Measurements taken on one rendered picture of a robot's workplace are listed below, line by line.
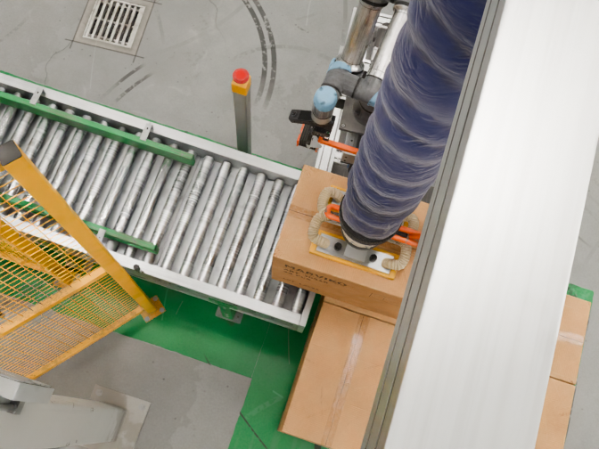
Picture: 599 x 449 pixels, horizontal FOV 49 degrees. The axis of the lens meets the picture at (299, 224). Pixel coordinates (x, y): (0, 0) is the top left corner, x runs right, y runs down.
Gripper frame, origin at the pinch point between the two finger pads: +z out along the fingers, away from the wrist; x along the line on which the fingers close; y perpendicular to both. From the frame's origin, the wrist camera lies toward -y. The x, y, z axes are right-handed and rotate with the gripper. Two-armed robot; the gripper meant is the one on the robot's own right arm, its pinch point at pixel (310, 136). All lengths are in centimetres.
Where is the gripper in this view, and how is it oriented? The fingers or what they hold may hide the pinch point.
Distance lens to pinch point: 254.4
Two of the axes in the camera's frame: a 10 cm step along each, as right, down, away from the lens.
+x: 3.1, -9.1, 2.9
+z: -0.7, 2.8, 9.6
